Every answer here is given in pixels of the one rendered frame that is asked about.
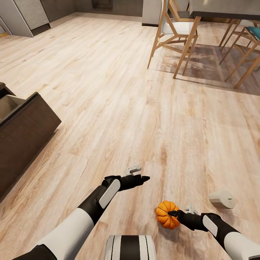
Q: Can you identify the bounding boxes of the robot trunk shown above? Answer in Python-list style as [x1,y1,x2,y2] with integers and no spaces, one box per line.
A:
[103,235,157,260]

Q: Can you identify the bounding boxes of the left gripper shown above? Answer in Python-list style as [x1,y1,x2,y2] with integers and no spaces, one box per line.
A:
[126,174,150,189]

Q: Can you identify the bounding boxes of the pillar candle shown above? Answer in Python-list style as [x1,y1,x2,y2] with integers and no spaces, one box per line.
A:
[209,190,236,209]

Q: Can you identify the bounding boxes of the pumpkin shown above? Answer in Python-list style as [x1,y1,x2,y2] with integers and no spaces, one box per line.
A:
[156,201,180,230]

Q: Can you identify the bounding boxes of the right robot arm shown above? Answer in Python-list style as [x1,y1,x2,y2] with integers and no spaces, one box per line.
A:
[168,205,260,260]

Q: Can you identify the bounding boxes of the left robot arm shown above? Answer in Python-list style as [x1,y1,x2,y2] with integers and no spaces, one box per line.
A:
[12,165,150,260]

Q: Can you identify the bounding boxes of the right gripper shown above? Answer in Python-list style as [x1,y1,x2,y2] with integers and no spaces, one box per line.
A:
[168,210,196,231]

